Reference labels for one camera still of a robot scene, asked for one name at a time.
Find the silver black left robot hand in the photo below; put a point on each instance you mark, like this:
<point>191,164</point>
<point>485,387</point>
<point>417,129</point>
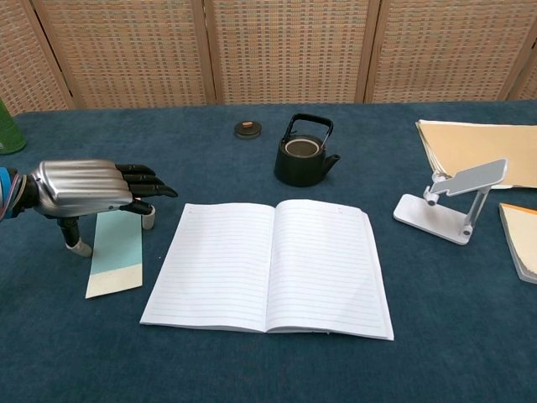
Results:
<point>79,184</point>

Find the light blue tasselled bookmark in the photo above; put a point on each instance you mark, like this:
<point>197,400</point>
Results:
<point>117,260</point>

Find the green drink can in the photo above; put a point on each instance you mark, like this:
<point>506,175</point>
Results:
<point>10,130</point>

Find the black teapot lid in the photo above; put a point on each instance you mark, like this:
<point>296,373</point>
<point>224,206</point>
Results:
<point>249,130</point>

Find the open lined notebook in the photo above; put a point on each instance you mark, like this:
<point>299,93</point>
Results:
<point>268,268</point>

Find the black cast iron teapot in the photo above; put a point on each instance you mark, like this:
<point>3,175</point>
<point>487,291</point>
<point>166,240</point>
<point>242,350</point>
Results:
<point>300,172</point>

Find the woven bamboo folding screen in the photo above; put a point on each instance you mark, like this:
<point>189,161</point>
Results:
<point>285,50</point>

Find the dark blue table cloth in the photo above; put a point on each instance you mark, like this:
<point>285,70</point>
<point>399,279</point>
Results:
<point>251,369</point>

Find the white folding phone stand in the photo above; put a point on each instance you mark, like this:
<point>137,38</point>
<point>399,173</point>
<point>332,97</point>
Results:
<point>428,214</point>

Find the beige paper folder stack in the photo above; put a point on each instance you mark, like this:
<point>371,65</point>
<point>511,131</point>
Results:
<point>474,147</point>

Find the yellow notepad with orange edge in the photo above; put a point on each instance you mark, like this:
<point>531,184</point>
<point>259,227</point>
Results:
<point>522,239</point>

